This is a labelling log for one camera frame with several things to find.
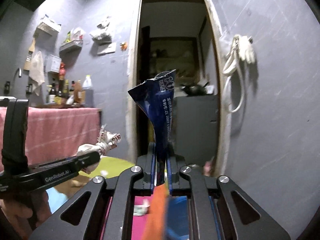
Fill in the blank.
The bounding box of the large dark vinegar jug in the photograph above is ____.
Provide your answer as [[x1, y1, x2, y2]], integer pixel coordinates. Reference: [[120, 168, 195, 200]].
[[82, 75, 94, 107]]

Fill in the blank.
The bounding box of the white green paper wrapper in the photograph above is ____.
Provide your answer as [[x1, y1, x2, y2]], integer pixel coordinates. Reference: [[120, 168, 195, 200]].
[[133, 201, 150, 216]]

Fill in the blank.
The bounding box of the pink bottle on floor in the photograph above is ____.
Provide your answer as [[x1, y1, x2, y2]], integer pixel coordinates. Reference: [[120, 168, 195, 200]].
[[203, 157, 215, 177]]

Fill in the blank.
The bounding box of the hanging plastic bag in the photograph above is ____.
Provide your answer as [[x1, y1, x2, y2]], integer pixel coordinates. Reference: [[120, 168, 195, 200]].
[[90, 17, 112, 44]]

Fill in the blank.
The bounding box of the white wall basket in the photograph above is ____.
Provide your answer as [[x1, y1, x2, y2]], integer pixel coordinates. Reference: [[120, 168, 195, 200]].
[[33, 15, 62, 37]]

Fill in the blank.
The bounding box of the dark sauce bottle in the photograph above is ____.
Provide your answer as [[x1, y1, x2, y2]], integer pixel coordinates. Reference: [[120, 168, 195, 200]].
[[48, 79, 56, 103]]

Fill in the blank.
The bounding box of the kitchen faucet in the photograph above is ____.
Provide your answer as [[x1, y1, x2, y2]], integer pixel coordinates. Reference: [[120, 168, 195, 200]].
[[13, 68, 22, 80]]

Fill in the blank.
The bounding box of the blue snack wrapper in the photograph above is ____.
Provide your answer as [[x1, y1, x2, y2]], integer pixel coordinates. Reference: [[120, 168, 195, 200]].
[[128, 70, 176, 185]]

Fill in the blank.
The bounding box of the wooden brush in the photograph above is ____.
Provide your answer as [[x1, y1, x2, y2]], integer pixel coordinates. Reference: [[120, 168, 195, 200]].
[[23, 37, 36, 71]]

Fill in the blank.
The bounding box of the white hose loop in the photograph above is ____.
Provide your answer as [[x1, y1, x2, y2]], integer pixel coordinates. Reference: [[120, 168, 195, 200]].
[[222, 35, 247, 113]]

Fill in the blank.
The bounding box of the blue plastic bucket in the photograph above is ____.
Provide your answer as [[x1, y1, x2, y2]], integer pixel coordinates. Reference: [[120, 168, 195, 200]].
[[165, 196, 195, 239]]

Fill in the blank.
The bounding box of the left human hand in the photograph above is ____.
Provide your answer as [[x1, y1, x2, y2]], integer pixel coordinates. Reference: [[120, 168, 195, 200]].
[[1, 191, 52, 239]]

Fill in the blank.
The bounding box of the white wall switch panel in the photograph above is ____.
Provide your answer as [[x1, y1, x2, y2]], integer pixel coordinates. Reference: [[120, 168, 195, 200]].
[[97, 42, 117, 56]]

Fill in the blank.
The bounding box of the grey cabinet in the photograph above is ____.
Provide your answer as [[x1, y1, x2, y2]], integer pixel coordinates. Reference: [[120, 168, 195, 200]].
[[171, 95, 219, 166]]

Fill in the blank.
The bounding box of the white wall box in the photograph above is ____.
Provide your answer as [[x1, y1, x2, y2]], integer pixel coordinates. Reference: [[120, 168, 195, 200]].
[[46, 55, 61, 73]]

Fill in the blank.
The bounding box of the white rubber glove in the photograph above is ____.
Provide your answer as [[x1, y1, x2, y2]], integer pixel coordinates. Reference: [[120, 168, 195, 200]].
[[238, 35, 256, 64]]

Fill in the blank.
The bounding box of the black wok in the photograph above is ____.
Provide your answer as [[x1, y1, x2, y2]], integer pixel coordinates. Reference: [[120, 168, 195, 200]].
[[181, 82, 209, 96]]

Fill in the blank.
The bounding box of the colourful patchwork table cloth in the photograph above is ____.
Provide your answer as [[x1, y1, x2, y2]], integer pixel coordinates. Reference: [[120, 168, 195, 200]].
[[46, 155, 173, 240]]

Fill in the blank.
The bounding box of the grey wall shelf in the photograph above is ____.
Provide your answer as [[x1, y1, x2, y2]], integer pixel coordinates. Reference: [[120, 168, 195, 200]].
[[59, 40, 83, 54]]

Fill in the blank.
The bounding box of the red snack wrapper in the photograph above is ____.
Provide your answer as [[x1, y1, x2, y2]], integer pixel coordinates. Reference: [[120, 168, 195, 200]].
[[97, 124, 121, 155]]

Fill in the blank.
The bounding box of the hanging beige towel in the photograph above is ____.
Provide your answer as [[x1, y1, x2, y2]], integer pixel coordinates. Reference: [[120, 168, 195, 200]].
[[29, 51, 45, 96]]

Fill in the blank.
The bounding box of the white paper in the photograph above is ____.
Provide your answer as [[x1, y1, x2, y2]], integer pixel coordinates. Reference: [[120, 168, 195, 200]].
[[76, 143, 102, 174]]

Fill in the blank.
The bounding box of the orange wall hook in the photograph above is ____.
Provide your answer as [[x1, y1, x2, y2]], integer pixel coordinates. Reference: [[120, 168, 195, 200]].
[[120, 42, 128, 51]]

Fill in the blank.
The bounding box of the pink checked counter cloth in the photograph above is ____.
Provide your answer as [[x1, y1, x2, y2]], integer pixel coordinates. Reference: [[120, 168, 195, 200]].
[[0, 106, 102, 172]]

